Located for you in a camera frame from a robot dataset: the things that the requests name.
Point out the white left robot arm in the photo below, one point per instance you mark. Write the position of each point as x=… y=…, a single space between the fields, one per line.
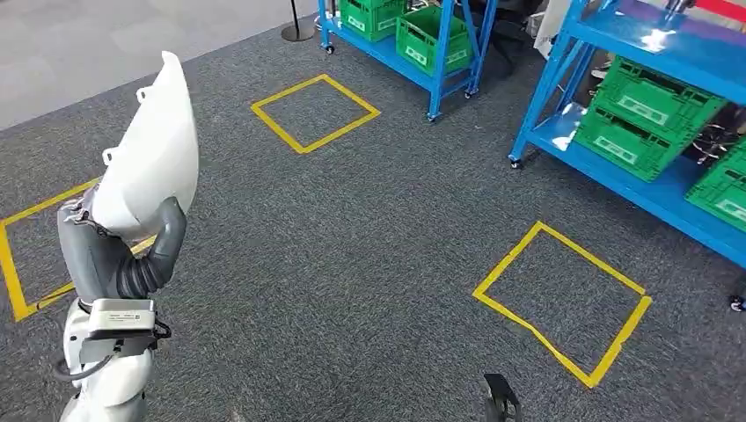
x=111 y=378

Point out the green plastic crate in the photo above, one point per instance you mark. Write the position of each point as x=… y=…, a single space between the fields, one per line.
x=370 y=17
x=722 y=189
x=623 y=145
x=431 y=43
x=653 y=99

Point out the yellow floor tape square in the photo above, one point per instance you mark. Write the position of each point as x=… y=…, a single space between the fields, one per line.
x=46 y=204
x=507 y=260
x=286 y=92

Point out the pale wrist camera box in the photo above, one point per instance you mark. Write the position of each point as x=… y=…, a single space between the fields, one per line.
x=119 y=317

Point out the black caster wheel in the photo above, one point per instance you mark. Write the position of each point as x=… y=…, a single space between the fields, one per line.
x=738 y=303

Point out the blue metal shelf rack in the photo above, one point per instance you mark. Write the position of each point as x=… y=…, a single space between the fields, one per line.
x=384 y=55
x=699 y=64

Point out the white curved plastic shell part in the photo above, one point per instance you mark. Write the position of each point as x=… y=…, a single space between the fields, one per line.
x=151 y=157

